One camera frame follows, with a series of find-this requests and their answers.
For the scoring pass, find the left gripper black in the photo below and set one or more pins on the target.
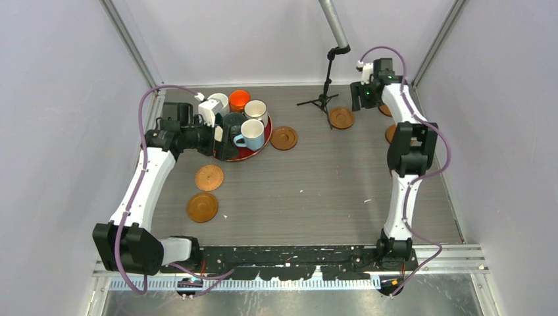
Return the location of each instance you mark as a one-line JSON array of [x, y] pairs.
[[222, 150]]

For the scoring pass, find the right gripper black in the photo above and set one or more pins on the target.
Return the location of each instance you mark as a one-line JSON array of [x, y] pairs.
[[355, 87]]

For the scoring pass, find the wooden coaster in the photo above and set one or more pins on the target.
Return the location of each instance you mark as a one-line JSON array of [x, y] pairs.
[[341, 118], [389, 133], [284, 138], [202, 207], [385, 110]]

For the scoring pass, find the woven rattan coaster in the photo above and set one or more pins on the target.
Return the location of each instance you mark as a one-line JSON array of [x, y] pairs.
[[209, 178]]

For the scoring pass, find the microphone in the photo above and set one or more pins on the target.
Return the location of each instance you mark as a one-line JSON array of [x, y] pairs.
[[343, 47]]

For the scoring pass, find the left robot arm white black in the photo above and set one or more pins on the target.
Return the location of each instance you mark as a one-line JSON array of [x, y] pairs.
[[125, 242]]

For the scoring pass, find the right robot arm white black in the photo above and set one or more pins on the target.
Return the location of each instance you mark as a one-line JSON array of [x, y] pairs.
[[410, 154]]

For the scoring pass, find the dark green cup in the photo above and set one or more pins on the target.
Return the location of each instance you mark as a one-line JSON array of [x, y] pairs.
[[239, 120]]

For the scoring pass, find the white cup back left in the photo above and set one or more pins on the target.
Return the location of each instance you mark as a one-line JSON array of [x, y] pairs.
[[223, 104]]

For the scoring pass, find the orange cup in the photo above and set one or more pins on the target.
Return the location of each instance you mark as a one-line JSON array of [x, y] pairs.
[[238, 100]]

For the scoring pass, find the white cup brown rim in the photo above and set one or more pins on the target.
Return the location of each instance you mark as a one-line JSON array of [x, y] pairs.
[[257, 109]]

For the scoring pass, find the light blue mug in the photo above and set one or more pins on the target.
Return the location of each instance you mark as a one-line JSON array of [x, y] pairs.
[[252, 135]]

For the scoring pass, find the red round tray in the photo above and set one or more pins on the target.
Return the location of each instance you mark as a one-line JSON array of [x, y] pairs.
[[243, 153]]

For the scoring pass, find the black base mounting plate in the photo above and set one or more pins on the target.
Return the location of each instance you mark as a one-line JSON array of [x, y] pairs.
[[289, 263]]

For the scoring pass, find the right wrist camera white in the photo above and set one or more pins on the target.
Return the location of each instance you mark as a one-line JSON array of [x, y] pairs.
[[366, 70]]

